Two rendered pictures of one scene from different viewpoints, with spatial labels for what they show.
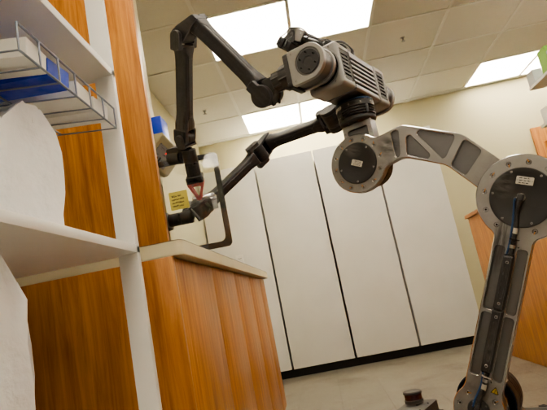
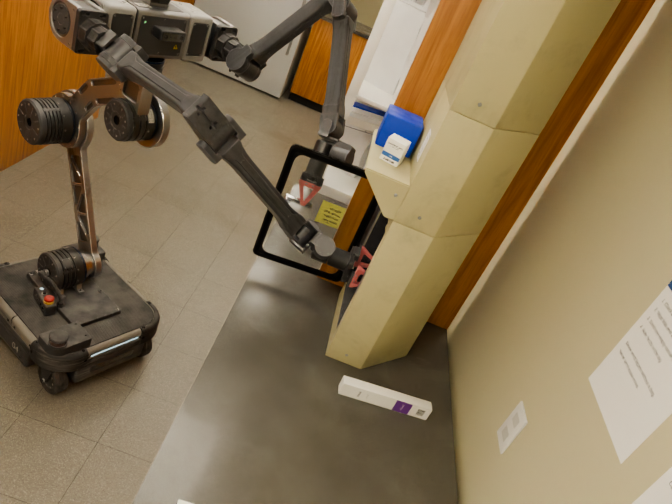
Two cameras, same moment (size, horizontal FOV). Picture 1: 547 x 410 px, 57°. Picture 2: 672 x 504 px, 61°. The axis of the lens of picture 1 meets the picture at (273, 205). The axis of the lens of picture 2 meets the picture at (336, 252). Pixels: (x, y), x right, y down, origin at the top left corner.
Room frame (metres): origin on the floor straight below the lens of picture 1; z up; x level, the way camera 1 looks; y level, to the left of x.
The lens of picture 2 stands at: (3.58, 0.21, 1.99)
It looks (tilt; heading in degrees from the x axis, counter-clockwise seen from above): 29 degrees down; 172
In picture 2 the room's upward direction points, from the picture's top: 25 degrees clockwise
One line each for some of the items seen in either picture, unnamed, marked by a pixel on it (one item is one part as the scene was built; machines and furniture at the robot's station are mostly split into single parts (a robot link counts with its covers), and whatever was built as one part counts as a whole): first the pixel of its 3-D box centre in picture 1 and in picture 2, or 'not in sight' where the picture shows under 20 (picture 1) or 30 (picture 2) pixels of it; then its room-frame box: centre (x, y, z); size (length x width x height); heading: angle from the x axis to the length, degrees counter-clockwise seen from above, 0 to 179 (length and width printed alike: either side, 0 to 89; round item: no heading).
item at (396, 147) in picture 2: not in sight; (395, 150); (2.21, 0.44, 1.54); 0.05 x 0.05 x 0.06; 71
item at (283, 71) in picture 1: (286, 77); (229, 47); (1.58, -0.12, 1.45); 0.09 x 0.08 x 0.12; 146
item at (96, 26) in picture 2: not in sight; (96, 37); (2.00, -0.40, 1.45); 0.09 x 0.08 x 0.12; 146
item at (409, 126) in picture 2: (154, 131); (399, 130); (2.09, 0.45, 1.56); 0.10 x 0.10 x 0.09; 87
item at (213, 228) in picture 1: (188, 204); (317, 217); (2.02, 0.34, 1.19); 0.30 x 0.01 x 0.40; 93
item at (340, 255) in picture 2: not in sight; (341, 259); (2.17, 0.44, 1.17); 0.10 x 0.07 x 0.07; 176
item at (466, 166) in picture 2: not in sight; (423, 238); (2.17, 0.63, 1.33); 0.32 x 0.25 x 0.77; 177
